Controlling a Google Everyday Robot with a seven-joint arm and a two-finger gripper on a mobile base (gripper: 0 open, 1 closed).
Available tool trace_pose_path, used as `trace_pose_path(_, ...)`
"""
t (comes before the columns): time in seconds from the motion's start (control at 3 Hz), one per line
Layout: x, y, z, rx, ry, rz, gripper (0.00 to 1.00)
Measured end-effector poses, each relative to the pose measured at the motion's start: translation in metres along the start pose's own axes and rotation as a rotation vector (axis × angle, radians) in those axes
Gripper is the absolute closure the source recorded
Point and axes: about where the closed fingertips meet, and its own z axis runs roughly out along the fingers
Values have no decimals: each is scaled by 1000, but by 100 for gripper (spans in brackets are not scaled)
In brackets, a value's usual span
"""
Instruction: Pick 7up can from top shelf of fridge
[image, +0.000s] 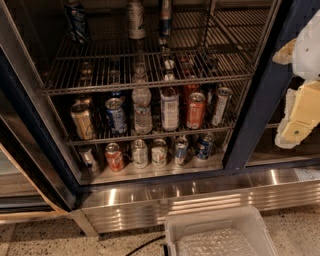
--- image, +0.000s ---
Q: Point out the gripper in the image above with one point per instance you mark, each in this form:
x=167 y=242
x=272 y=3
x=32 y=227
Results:
x=308 y=53

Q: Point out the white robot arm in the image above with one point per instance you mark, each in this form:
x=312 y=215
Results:
x=303 y=52

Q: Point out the silver slim can right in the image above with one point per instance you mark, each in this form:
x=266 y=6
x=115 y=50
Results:
x=223 y=96

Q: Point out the blue Pepsi can bottom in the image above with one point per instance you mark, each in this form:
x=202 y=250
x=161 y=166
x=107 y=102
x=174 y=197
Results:
x=204 y=145

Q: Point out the orange soda can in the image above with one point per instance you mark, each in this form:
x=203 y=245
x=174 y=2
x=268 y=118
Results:
x=195 y=110

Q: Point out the red can behind orange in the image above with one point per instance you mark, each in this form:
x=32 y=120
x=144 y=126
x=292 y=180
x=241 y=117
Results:
x=187 y=90

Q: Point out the blue silver can bottom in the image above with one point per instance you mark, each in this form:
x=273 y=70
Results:
x=181 y=150

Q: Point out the white green can bottom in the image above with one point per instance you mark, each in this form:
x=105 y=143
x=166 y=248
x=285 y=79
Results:
x=159 y=153

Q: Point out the stainless steel fridge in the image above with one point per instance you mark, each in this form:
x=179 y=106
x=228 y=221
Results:
x=245 y=166

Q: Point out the silver green can bottom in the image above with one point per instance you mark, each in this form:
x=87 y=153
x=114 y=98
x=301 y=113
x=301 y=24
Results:
x=139 y=154

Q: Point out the blue Pepsi can middle shelf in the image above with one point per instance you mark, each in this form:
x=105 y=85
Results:
x=116 y=116

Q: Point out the blue pepsi can shelf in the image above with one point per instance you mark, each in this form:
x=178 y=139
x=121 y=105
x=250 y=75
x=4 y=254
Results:
x=77 y=22
x=116 y=116

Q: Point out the red Coke can bottom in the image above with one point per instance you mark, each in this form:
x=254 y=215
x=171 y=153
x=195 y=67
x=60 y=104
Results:
x=114 y=157

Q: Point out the silver can bottom left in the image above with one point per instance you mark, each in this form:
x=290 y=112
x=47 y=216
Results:
x=86 y=153

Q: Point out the gold can middle shelf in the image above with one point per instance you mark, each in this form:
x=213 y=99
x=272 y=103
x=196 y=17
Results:
x=82 y=119

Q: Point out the blue Pepsi can top shelf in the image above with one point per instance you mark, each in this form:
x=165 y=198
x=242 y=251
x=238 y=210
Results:
x=77 y=22

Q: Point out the open glass fridge door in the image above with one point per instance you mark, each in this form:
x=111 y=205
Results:
x=30 y=189

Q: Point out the white labelled drink bottle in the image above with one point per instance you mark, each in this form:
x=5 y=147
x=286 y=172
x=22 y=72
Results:
x=169 y=108

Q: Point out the white plastic bin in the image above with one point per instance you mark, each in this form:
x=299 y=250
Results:
x=246 y=219

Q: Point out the clear plastic water bottle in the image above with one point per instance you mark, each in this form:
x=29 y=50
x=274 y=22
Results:
x=141 y=97

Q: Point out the top wire fridge shelf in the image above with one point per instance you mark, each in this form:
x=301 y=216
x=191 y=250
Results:
x=204 y=47

